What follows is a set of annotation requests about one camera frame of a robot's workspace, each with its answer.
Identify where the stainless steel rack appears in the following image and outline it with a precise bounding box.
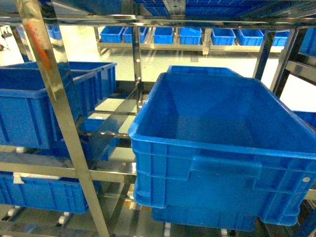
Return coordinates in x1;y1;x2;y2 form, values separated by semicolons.
0;0;316;237

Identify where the blue crate shelf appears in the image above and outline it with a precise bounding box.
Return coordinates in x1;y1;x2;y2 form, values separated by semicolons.
0;62;117;149
0;172;89;214

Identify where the blue crate left shelf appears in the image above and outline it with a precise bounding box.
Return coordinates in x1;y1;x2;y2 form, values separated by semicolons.
0;62;117;149

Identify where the blue crate lower shelf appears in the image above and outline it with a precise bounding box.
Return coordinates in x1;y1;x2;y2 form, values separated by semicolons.
0;172;89;214

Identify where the large blue crate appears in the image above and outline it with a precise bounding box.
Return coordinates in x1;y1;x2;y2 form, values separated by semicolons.
128;73;316;231

